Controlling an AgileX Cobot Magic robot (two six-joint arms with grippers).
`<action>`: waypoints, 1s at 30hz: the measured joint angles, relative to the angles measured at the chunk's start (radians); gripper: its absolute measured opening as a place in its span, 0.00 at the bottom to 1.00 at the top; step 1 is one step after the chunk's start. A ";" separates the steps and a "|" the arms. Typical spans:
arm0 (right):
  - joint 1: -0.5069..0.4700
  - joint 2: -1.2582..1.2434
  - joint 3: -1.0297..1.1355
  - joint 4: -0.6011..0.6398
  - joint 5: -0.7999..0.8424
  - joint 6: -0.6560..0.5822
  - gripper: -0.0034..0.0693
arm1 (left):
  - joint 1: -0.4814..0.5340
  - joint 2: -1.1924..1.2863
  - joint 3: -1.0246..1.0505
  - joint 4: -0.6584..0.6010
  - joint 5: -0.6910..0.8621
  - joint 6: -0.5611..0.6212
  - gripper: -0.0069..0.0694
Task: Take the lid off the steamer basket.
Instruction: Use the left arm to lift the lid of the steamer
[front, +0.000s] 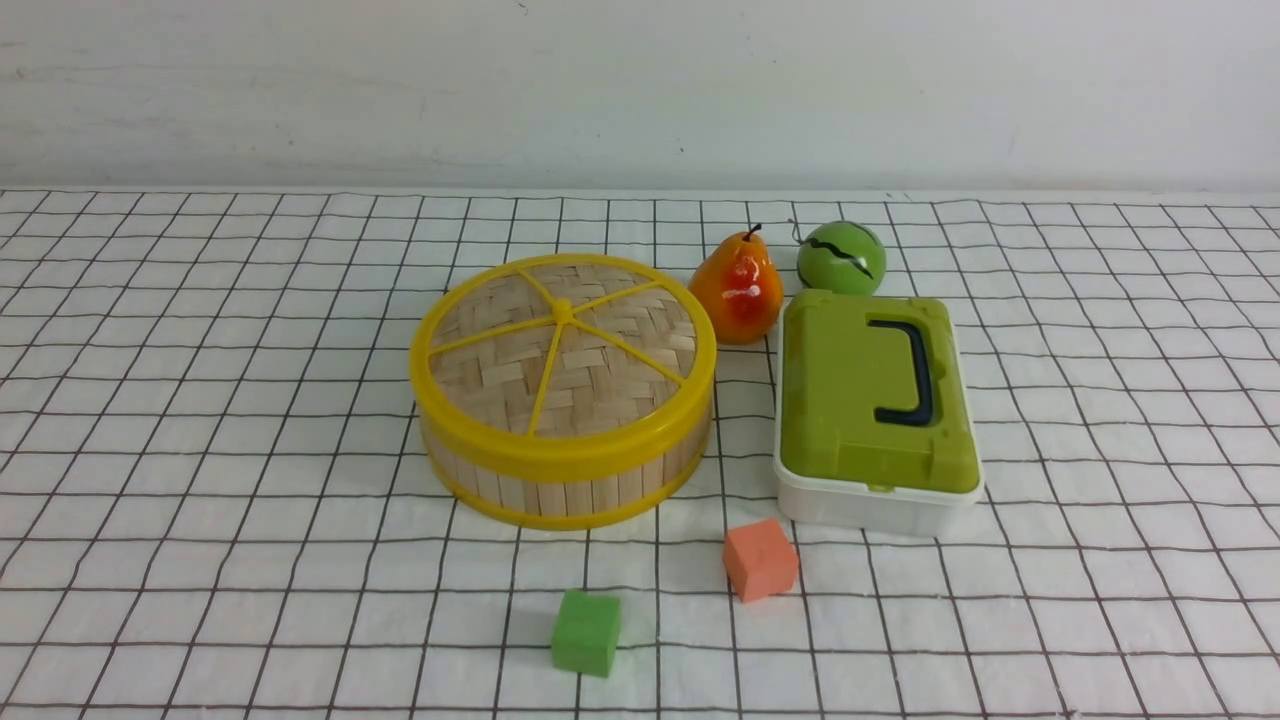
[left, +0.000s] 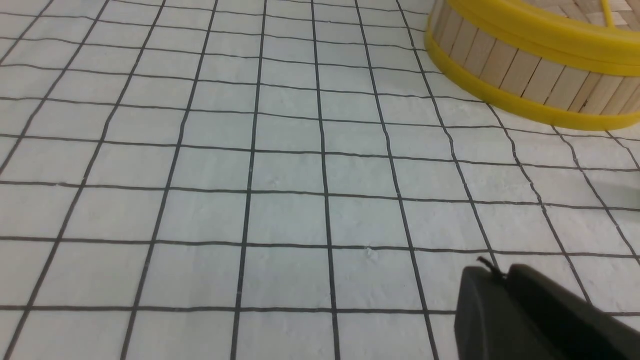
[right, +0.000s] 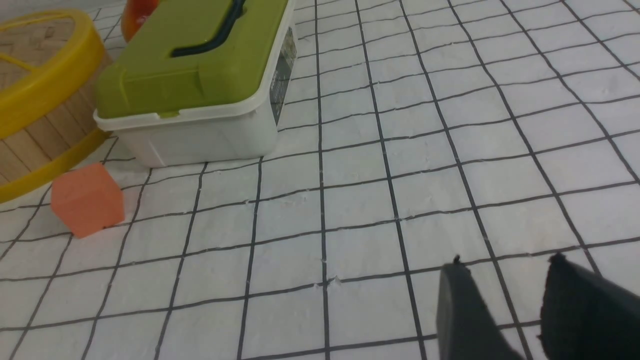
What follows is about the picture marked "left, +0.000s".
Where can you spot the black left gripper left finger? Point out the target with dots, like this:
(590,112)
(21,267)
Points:
(488,324)

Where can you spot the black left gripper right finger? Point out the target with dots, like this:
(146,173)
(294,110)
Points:
(573,327)

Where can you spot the wooden steamer with yellow rims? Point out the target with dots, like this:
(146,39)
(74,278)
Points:
(574,64)

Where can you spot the white grid-pattern table cloth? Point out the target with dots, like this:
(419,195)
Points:
(277,180)

